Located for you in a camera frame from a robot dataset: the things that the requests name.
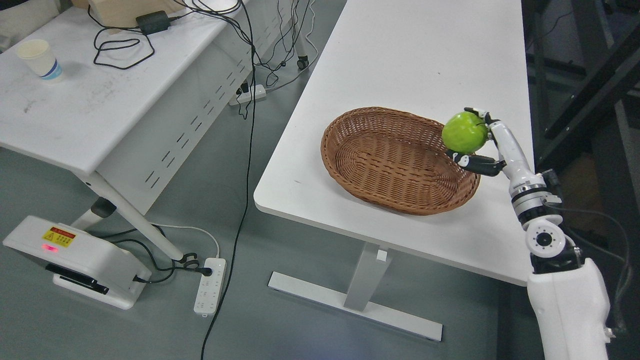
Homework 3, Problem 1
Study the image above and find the long black floor cable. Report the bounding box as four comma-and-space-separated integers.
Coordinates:
200, 0, 258, 360

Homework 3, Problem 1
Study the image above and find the white power strip far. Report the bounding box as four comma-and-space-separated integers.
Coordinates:
228, 84, 267, 106

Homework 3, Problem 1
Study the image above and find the white power strip near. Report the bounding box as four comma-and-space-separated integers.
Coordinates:
193, 257, 227, 318

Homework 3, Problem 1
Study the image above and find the white robot base unit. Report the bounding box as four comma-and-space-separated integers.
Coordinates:
2, 215, 152, 310

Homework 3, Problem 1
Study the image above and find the black power adapter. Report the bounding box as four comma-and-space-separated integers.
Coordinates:
135, 10, 170, 35

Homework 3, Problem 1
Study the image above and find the black looped cable on desk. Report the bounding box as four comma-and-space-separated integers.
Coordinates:
87, 5, 156, 71

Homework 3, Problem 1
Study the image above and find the white paper cup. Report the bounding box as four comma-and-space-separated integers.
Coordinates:
16, 39, 64, 84

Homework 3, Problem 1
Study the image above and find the green apple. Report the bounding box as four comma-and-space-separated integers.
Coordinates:
441, 111, 489, 155

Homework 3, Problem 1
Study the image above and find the brown wicker basket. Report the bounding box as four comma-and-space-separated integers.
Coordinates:
320, 106, 481, 215

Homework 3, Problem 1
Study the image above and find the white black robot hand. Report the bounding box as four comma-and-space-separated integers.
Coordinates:
446, 107, 544, 192

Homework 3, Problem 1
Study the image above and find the white side desk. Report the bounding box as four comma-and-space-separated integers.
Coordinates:
0, 0, 321, 262

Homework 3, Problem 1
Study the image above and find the black metal shelf rack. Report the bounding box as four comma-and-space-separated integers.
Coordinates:
521, 0, 640, 240

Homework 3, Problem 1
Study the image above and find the white table with pedestal leg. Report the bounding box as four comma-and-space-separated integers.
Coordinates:
253, 0, 533, 341

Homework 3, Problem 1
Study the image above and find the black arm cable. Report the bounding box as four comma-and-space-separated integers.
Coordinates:
542, 169, 635, 336

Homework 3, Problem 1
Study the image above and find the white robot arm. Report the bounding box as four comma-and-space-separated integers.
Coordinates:
509, 170, 612, 360

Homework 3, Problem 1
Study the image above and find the white power strip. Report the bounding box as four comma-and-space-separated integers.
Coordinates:
228, 84, 267, 106
193, 257, 227, 318

